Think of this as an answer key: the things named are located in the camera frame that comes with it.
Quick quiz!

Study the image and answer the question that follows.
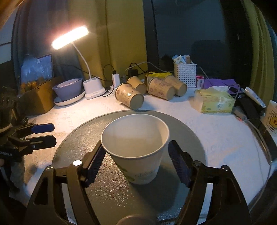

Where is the white paper cup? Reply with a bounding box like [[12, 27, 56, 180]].
[[101, 113, 170, 185]]

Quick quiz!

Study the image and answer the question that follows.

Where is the brown paper cup front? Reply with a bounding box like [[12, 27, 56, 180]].
[[115, 83, 144, 110]]

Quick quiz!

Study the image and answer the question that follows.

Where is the brown paper cup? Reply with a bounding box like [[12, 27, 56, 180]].
[[127, 76, 147, 95], [115, 83, 144, 110], [164, 75, 188, 97], [148, 78, 175, 100]]

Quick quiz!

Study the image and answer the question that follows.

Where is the brown paper cup left rear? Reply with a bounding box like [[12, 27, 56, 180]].
[[127, 76, 147, 95]]

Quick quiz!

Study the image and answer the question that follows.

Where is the brown paper cup right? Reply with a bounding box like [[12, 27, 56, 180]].
[[164, 75, 188, 97]]

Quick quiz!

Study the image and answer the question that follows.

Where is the brown paper cup middle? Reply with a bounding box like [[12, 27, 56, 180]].
[[148, 78, 175, 100]]

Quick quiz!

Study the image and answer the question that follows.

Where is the cardboard box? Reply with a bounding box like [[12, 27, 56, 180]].
[[19, 76, 64, 116]]

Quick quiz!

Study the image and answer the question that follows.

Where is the white plate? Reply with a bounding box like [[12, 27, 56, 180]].
[[53, 89, 85, 106]]

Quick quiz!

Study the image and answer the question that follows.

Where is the purple bowl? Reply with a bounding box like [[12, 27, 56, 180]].
[[52, 78, 83, 101]]

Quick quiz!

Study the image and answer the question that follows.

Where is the plastic fruit bag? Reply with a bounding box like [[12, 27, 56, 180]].
[[20, 54, 53, 93]]

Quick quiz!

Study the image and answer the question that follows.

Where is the pink small bowl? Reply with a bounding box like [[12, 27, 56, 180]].
[[57, 78, 79, 88]]

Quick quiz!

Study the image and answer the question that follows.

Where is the white tablecloth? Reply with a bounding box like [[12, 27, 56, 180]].
[[29, 88, 274, 210]]

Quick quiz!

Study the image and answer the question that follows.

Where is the white desk lamp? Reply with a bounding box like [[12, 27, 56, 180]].
[[51, 25, 106, 100]]

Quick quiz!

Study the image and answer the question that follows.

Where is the white cartoon mug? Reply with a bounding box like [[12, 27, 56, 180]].
[[261, 100, 277, 136]]

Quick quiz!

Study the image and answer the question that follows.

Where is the white charger plug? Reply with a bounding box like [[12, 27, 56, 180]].
[[112, 73, 121, 88]]

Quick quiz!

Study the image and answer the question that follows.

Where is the yellow tissue pack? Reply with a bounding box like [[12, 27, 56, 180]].
[[190, 86, 235, 113]]

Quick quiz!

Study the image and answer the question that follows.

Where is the black power adapter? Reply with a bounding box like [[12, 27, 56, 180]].
[[127, 68, 139, 78]]

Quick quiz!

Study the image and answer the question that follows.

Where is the white tube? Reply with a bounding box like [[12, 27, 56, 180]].
[[245, 87, 266, 108]]

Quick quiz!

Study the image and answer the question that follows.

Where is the purple cloth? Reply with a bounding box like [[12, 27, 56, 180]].
[[203, 78, 241, 95]]

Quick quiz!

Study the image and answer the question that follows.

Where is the yellow curtain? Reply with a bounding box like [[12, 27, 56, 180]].
[[68, 1, 147, 87]]

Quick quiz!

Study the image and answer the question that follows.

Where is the small pink box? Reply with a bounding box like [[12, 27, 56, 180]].
[[196, 75, 205, 89]]

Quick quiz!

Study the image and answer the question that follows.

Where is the yellow bag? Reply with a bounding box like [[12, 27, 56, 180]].
[[146, 72, 173, 79]]

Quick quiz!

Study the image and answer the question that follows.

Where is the white lattice basket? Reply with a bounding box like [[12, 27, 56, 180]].
[[174, 63, 197, 88]]

